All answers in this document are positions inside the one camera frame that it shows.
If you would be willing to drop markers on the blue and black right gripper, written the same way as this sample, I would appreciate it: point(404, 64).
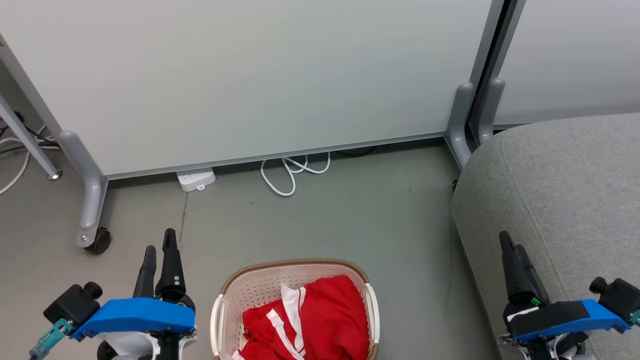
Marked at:
point(560, 317)

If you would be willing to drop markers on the blue and white left gripper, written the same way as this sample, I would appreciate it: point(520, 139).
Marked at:
point(140, 315)

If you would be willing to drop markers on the red white garment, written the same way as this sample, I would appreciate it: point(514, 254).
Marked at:
point(320, 325)

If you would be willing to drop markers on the grey fabric sofa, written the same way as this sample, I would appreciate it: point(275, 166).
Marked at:
point(565, 200)

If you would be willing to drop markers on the white power strip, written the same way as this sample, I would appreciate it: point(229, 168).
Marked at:
point(196, 179)

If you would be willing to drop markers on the grey partition foot with caster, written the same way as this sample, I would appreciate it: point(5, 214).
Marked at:
point(90, 190)

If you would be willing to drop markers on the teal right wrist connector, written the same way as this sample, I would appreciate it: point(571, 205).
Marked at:
point(636, 317)

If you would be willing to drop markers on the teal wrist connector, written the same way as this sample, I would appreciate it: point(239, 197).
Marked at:
point(50, 337)
point(636, 317)

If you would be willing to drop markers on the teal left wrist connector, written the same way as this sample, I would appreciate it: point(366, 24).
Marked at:
point(50, 337)

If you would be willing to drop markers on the grey metal table leg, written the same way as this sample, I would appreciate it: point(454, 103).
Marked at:
point(27, 137)

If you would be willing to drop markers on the large white partition panel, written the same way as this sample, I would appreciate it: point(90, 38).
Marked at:
point(250, 75)

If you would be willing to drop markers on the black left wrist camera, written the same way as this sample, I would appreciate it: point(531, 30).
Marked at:
point(72, 302)

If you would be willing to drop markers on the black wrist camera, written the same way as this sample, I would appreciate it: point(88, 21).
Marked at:
point(72, 302)
point(620, 295)

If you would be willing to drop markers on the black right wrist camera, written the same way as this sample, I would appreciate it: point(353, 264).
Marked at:
point(620, 295)

